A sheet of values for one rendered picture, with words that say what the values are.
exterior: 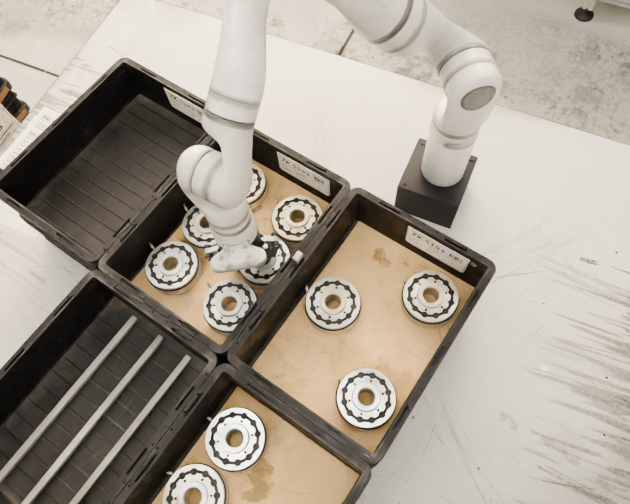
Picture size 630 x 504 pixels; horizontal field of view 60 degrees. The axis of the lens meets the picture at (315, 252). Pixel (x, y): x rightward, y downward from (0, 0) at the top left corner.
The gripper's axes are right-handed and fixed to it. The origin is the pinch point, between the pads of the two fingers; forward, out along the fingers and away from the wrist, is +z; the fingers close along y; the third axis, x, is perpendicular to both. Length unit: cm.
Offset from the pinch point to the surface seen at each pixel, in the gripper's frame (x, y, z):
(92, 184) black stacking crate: -26.1, 31.2, 2.6
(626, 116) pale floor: -72, -147, 85
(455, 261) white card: 8.7, -37.7, -3.6
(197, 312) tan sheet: 7.2, 11.2, 2.3
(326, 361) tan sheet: 21.0, -11.3, 2.3
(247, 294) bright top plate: 6.5, 1.0, -0.5
